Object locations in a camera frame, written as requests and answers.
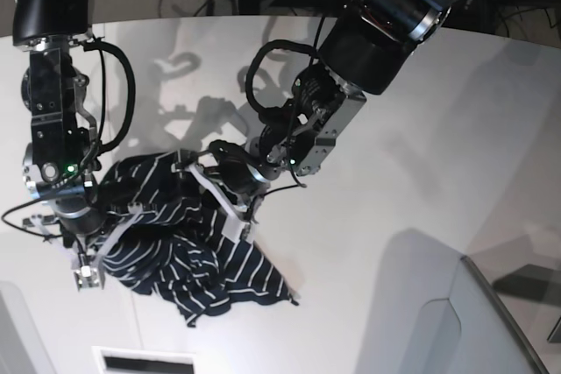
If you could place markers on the navy white striped t-shirt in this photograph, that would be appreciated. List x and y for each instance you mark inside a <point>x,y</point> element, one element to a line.
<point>177,250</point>

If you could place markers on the grey robot base cover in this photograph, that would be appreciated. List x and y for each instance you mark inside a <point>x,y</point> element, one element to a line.
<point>22,349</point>
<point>433,311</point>

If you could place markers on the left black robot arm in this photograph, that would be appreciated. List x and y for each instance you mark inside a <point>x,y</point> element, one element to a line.
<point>360,56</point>

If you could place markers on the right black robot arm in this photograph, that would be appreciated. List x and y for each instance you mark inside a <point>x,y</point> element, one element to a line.
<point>63,155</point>

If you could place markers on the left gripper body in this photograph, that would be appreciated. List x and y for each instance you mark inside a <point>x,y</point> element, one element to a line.
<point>239,173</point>

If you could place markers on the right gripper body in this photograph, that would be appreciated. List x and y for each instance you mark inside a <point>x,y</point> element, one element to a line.
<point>80,215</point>

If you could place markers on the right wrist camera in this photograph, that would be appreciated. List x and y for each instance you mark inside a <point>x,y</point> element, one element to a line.
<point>88,277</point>

